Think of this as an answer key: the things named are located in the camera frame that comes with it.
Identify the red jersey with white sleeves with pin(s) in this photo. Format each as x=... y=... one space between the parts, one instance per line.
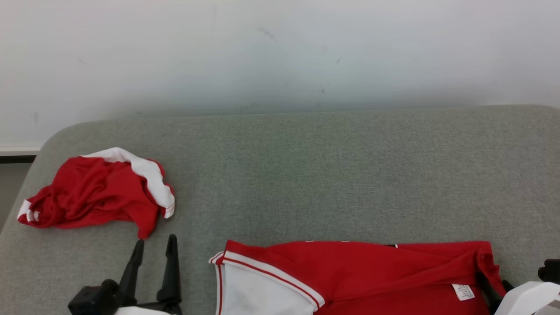
x=372 y=275

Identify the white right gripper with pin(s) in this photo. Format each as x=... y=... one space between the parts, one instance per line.
x=529 y=299

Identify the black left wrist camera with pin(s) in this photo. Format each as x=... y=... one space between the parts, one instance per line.
x=92 y=299

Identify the red shorts with white stripes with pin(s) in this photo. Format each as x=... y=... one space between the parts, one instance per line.
x=92 y=197

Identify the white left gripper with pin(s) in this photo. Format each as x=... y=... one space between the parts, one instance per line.
x=153 y=309

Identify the black baseboard strip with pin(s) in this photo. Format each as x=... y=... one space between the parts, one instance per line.
x=16 y=159

